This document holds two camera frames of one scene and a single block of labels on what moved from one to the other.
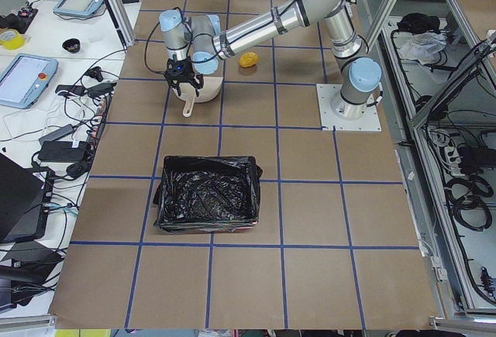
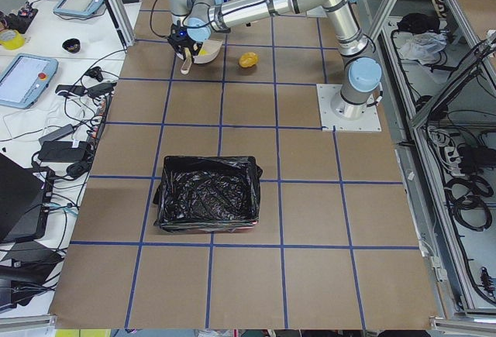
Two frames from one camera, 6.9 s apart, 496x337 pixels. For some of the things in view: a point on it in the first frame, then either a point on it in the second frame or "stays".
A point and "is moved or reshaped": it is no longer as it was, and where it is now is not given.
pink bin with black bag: (208, 194) stays
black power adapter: (64, 151) stays
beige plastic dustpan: (210, 88) is moved or reshaped
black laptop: (25, 195) stays
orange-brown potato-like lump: (248, 59) stays
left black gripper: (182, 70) → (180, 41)
